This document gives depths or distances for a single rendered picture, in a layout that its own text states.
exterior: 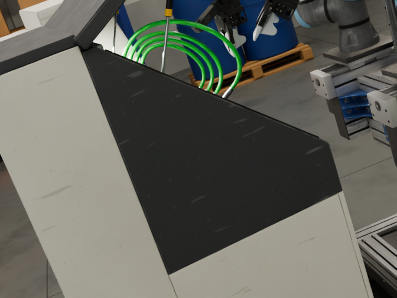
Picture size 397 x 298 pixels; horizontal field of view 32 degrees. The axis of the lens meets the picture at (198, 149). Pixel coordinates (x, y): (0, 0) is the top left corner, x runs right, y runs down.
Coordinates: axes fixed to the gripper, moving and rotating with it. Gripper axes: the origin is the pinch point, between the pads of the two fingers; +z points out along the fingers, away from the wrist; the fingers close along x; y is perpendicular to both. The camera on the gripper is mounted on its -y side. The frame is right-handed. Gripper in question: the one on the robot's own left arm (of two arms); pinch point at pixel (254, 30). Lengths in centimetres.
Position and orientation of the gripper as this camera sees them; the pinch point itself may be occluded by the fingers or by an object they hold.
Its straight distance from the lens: 204.4
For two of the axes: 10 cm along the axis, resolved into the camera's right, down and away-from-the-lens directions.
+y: 9.1, 4.0, 0.8
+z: -3.7, 7.2, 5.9
